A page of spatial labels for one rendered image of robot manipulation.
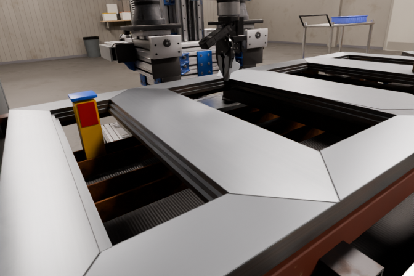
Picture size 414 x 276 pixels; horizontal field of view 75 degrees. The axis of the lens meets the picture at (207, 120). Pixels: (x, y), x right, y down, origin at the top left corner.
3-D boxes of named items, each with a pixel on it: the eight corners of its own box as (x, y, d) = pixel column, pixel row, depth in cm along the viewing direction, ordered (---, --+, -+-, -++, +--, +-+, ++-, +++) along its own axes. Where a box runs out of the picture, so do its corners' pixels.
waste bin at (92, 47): (100, 55, 982) (97, 36, 958) (103, 56, 939) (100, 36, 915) (85, 56, 958) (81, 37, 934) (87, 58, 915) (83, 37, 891)
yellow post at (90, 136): (109, 166, 74) (95, 100, 67) (90, 172, 72) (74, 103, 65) (104, 159, 78) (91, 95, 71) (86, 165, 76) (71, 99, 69)
